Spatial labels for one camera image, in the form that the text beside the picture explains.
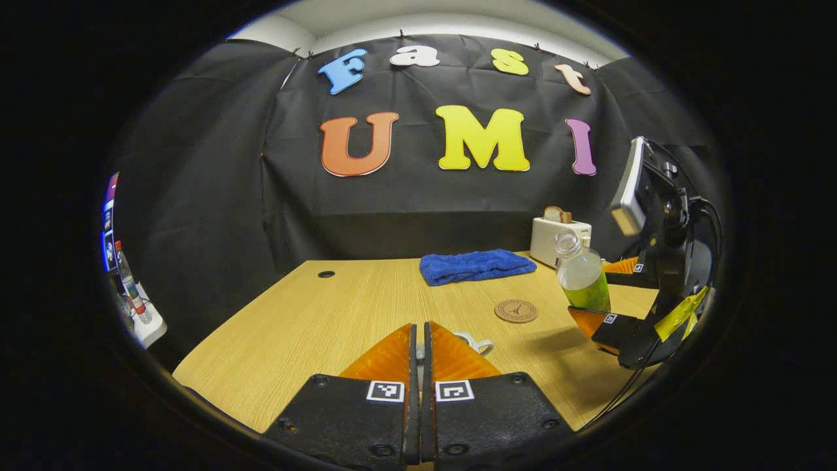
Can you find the blue towel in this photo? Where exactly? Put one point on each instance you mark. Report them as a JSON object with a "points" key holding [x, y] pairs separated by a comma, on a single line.
{"points": [[474, 265]]}

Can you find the white side table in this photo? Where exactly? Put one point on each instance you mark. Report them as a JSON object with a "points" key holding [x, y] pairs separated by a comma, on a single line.
{"points": [[152, 330]]}

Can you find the white toaster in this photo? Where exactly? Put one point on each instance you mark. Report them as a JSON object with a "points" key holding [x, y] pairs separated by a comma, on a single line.
{"points": [[543, 239]]}

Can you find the toast slice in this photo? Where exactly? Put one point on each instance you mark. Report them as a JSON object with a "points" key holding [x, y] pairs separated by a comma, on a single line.
{"points": [[556, 214]]}

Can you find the round brown coaster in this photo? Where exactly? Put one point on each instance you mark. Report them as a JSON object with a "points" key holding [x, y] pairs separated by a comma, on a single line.
{"points": [[516, 311]]}

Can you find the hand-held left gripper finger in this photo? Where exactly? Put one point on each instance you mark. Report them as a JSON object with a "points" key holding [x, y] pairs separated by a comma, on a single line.
{"points": [[412, 405], [427, 405]]}

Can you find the computer monitor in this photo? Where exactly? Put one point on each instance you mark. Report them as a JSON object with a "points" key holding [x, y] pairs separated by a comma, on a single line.
{"points": [[110, 229]]}

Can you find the green label water bottle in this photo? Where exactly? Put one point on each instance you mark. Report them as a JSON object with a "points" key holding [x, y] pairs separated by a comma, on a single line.
{"points": [[582, 278]]}

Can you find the red cap plastic bottle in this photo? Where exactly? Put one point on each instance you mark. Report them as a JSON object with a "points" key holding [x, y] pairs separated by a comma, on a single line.
{"points": [[133, 291]]}

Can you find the black backdrop cloth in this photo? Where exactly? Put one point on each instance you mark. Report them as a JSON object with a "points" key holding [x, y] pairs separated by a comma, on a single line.
{"points": [[216, 196]]}

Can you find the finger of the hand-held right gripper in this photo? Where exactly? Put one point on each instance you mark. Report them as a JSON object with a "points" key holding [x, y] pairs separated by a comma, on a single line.
{"points": [[631, 271], [618, 330]]}

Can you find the white ceramic teacup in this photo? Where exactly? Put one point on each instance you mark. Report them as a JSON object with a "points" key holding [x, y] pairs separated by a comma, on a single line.
{"points": [[476, 343]]}

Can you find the white teacup lid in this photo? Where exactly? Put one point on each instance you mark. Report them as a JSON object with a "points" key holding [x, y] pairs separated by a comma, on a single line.
{"points": [[420, 352]]}

